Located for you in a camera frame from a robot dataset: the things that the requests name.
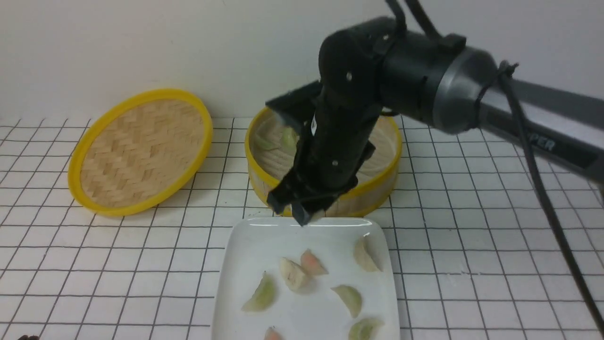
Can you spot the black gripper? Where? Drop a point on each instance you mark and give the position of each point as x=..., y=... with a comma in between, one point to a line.
x=331, y=150

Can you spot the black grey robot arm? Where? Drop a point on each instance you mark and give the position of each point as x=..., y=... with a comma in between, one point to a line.
x=442, y=83

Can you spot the pink dumpling plate centre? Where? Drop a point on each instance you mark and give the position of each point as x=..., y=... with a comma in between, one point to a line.
x=311, y=264

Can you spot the pink dumpling plate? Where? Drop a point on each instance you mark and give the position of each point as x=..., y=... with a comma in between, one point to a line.
x=311, y=264
x=272, y=334

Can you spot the white dumpling plate centre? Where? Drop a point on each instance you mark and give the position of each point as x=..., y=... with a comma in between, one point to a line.
x=293, y=275

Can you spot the white dumpling plate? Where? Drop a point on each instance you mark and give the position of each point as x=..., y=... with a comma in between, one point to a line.
x=362, y=256
x=293, y=275

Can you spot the white square plate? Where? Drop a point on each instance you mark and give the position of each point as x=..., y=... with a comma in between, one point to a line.
x=256, y=245

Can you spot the white dumpling plate right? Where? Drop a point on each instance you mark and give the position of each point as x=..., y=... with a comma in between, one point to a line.
x=362, y=256

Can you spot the green dumpling plate left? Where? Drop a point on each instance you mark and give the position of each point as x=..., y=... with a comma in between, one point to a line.
x=264, y=295

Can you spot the pale green dumpling plate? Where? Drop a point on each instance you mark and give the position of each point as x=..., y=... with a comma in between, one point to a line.
x=351, y=298

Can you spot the pink dumpling plate bottom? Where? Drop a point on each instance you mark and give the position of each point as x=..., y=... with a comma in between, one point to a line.
x=272, y=334

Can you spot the green dumpling plate bottom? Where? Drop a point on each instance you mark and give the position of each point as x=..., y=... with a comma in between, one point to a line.
x=365, y=329

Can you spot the bamboo steamer basket yellow rim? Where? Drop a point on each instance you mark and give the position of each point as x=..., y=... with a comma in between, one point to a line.
x=377, y=176

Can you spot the pale green dumpling steamer left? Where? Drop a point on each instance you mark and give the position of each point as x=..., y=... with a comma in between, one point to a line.
x=265, y=144

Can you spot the green dumpling steamer middle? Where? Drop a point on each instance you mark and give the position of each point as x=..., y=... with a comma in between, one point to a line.
x=289, y=140

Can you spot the bamboo steamer lid yellow rim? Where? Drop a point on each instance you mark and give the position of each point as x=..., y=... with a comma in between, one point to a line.
x=141, y=152

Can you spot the dark object bottom left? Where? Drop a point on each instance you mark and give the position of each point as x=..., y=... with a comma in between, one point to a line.
x=28, y=337

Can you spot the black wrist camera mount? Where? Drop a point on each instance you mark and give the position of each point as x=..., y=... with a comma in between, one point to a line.
x=296, y=107

